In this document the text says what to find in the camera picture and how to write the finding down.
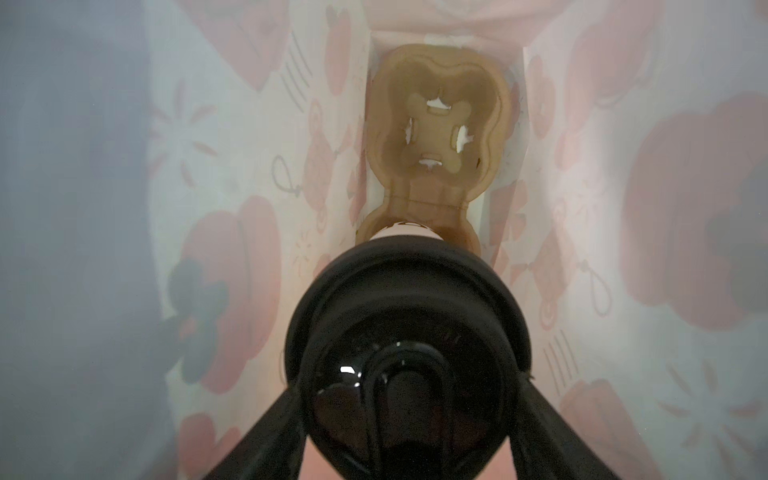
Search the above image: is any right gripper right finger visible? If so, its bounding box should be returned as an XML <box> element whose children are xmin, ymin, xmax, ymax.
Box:
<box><xmin>509</xmin><ymin>374</ymin><xmax>618</xmax><ymax>480</ymax></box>

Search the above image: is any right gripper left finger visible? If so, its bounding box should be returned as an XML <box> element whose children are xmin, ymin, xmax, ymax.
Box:
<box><xmin>204</xmin><ymin>386</ymin><xmax>306</xmax><ymax>480</ymax></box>

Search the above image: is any white paper cup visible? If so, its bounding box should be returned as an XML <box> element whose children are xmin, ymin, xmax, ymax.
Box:
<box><xmin>371</xmin><ymin>221</ymin><xmax>443</xmax><ymax>240</ymax></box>

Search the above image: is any red white paper bag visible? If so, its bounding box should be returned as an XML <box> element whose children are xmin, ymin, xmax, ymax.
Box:
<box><xmin>1</xmin><ymin>1</ymin><xmax>767</xmax><ymax>479</ymax></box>

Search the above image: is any brown pulp cup carrier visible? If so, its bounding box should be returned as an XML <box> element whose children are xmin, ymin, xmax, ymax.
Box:
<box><xmin>356</xmin><ymin>44</ymin><xmax>511</xmax><ymax>254</ymax></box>

